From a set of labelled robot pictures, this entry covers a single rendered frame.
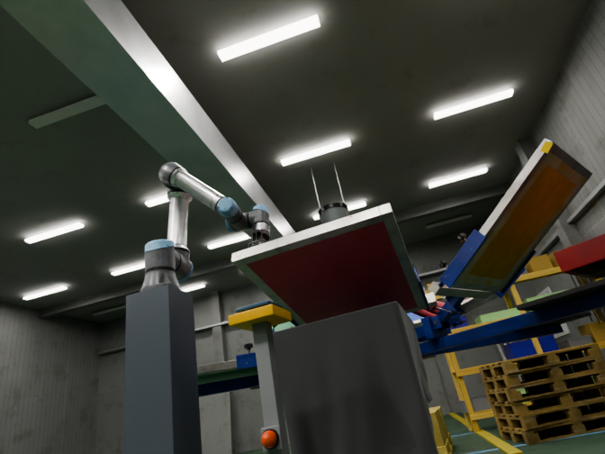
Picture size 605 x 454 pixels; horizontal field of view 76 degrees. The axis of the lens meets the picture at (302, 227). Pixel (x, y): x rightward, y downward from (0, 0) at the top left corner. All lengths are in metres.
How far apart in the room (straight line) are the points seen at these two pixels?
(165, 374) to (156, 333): 0.15
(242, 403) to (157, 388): 10.96
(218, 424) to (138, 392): 10.85
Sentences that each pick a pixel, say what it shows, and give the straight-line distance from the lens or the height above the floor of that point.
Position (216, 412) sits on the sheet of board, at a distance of 12.42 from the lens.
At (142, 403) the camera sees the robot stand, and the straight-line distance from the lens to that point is 1.52.
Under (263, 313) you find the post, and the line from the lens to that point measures 1.02.
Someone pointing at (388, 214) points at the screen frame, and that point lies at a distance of 1.28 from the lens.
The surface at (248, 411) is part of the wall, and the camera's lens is 12.35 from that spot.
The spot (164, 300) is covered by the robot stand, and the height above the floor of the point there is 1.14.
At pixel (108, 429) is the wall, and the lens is 14.70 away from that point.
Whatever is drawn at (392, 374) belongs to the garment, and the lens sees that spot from 1.25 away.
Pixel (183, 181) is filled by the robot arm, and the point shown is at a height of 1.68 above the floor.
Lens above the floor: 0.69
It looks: 25 degrees up
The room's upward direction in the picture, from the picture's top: 11 degrees counter-clockwise
